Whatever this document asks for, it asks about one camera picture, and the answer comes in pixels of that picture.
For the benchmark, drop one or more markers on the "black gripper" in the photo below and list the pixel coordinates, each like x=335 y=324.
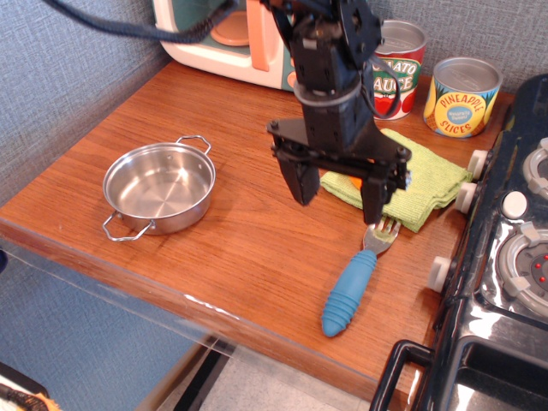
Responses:
x=337 y=130

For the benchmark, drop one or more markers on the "blue handled metal fork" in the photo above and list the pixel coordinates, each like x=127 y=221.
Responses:
x=344 y=299

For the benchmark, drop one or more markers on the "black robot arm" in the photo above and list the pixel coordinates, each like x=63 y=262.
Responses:
x=350 y=21

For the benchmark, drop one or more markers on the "green folded cloth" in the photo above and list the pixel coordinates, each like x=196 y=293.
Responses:
x=435 y=183

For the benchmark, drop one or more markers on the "orange toy half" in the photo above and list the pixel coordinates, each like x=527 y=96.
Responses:
x=357 y=182

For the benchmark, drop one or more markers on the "pineapple slices can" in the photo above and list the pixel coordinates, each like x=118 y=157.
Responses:
x=461 y=97

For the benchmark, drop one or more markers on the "tomato sauce can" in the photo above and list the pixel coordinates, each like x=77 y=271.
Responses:
x=402 y=52

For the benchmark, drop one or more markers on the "toy microwave oven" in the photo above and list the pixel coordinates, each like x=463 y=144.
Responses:
x=245 y=46

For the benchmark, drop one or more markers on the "stainless steel pot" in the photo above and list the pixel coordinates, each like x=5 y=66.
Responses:
x=159 y=189

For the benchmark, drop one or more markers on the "black toy stove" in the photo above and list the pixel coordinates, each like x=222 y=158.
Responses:
x=490 y=345

